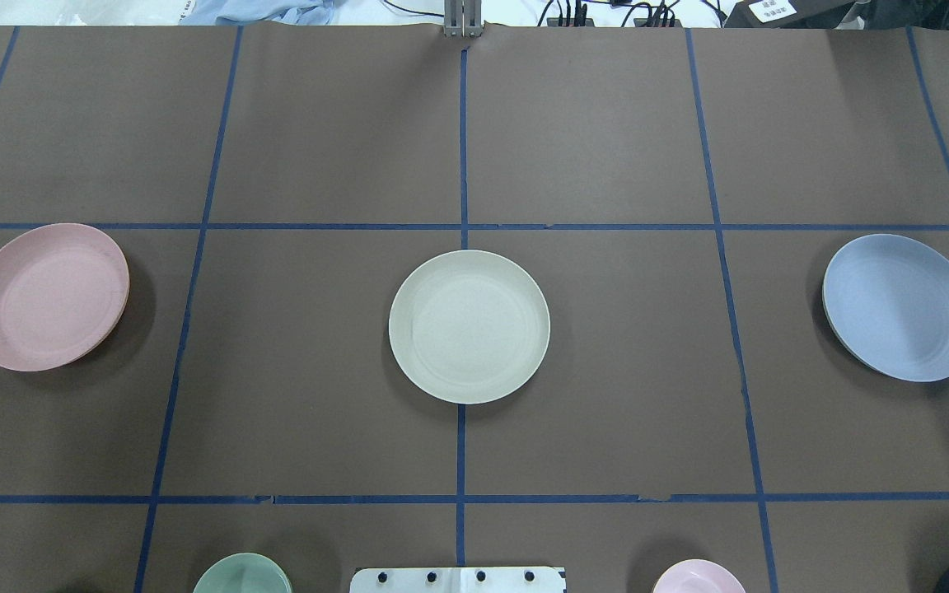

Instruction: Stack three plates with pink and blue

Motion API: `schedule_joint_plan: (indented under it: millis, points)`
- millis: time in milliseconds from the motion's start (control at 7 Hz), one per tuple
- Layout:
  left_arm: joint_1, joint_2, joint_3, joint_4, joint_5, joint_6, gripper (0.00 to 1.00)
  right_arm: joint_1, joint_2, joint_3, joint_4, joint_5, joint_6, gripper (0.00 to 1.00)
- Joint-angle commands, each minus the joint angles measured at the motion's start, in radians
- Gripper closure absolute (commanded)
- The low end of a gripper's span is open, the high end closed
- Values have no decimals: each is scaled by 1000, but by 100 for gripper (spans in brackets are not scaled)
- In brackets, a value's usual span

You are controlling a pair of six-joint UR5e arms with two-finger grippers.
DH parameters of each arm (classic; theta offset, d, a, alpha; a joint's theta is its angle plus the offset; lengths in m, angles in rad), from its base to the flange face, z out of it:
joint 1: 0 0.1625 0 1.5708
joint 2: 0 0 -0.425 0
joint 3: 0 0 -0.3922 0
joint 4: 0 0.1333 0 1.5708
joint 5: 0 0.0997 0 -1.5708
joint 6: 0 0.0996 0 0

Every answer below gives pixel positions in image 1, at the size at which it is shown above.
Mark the blue plate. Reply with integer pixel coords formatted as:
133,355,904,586
821,233,949,383

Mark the pink plate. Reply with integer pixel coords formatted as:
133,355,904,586
0,222,131,372

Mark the cream plate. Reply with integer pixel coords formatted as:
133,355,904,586
387,250,551,405

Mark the black power strip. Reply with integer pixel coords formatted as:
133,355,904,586
538,8,683,29

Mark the green bowl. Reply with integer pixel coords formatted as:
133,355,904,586
192,553,293,593

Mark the pink bowl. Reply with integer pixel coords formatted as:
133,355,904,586
652,558,746,593

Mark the light blue cloth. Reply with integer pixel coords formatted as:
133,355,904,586
178,1,336,26

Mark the aluminium frame post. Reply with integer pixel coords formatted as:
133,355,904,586
443,0,484,38

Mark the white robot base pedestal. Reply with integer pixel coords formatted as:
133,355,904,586
349,566,568,592

